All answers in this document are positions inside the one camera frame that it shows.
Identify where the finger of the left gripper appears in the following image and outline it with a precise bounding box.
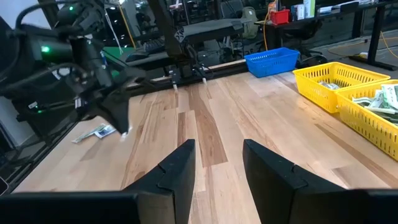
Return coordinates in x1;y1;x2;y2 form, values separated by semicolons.
89;91;131;134

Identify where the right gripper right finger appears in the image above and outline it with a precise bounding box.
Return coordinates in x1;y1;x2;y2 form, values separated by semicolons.
242;139;398;224

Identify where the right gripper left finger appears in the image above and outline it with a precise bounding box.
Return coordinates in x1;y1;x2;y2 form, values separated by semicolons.
0;139;197;224

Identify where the green striped bandage packet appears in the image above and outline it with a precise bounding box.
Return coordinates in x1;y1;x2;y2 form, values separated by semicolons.
351;96;374;107
381;83;398;110
71;123;106;144
366;90;398;115

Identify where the white alcohol wipe packet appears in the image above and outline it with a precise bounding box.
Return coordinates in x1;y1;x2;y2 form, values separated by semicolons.
94;124;118;139

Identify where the black computer mouse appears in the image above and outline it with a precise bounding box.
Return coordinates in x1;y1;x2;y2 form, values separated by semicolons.
126;51;150;63

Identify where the dark keyboard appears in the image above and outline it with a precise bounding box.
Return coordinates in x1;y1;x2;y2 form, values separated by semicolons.
142;39;166;53

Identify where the black device with green light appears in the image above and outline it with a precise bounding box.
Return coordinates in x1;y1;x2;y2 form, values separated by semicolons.
12;99;78;124

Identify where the yellow plastic basket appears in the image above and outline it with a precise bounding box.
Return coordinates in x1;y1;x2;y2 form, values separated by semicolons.
292;61;391;114
335;79;398;162

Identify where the grey desk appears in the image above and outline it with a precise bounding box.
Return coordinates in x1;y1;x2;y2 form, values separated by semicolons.
174;17;253;44

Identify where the blue plastic basket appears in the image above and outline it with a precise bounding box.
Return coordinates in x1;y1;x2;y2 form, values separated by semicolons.
244;47;301;78

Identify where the olive backpack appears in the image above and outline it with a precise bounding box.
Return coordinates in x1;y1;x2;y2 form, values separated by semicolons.
241;6;259;40

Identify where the black office chair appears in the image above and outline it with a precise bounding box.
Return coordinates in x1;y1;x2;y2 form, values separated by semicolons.
284;20;329;69

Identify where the red storage box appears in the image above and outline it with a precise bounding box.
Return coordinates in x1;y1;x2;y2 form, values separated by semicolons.
269;9;291;26

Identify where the grey white carton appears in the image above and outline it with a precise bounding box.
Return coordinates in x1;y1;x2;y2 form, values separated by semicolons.
290;3;305;21

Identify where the black background desk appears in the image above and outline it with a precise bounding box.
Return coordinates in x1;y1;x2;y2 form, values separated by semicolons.
254;0;398;71

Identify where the white green carton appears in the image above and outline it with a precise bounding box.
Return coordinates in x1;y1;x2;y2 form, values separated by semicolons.
303;0;317;19

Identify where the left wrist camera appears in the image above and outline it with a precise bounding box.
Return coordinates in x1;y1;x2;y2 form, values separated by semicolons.
27;34;75;67

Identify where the yellow hanging cable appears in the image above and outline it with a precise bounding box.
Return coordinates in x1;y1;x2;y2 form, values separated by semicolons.
118;6;137;50

